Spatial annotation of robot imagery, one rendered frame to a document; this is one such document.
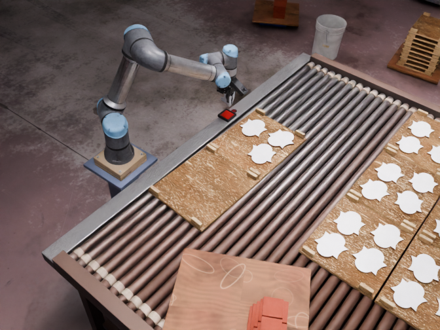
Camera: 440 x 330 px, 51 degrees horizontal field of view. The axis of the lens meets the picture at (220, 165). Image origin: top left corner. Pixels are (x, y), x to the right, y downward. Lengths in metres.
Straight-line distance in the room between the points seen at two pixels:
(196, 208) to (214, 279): 0.44
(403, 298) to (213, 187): 0.94
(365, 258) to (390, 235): 0.19
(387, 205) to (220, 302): 0.97
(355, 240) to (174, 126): 2.23
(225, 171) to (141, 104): 2.04
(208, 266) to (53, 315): 1.40
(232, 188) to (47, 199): 1.72
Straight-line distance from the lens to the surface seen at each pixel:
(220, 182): 2.22
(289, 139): 2.46
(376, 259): 2.08
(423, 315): 2.03
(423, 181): 2.46
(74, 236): 2.12
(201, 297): 1.75
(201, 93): 4.29
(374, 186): 2.34
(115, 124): 2.23
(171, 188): 2.19
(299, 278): 1.83
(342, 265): 2.03
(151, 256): 1.99
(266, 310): 1.59
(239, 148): 2.39
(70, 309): 2.99
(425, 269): 2.13
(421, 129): 2.76
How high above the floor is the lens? 2.59
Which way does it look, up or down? 46 degrees down
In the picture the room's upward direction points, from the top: 3 degrees clockwise
